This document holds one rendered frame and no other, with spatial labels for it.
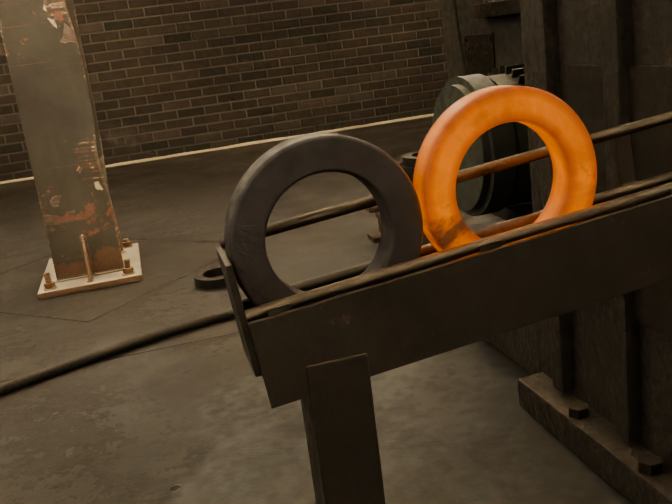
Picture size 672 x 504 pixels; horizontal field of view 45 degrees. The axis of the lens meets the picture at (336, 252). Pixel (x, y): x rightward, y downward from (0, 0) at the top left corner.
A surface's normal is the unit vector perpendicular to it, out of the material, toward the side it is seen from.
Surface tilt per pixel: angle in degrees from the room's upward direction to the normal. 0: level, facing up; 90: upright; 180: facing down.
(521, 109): 90
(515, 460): 0
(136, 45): 90
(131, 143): 90
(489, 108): 90
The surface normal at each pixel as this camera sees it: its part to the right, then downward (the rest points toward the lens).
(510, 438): -0.13, -0.96
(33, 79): 0.25, 0.23
